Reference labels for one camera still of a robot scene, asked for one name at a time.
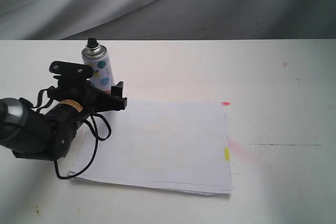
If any white polka dot spray can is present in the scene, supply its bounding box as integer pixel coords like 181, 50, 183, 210
81, 38, 114, 93

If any white paper stack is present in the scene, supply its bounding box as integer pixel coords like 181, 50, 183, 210
70, 100, 233, 195

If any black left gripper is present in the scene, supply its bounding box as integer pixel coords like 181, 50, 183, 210
48, 78, 128, 119

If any grey backdrop cloth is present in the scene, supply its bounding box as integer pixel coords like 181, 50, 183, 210
1, 0, 335, 40

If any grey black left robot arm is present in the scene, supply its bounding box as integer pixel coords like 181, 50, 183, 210
1, 80, 127, 161

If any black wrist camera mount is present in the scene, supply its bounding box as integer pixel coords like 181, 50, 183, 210
49, 61, 94, 81

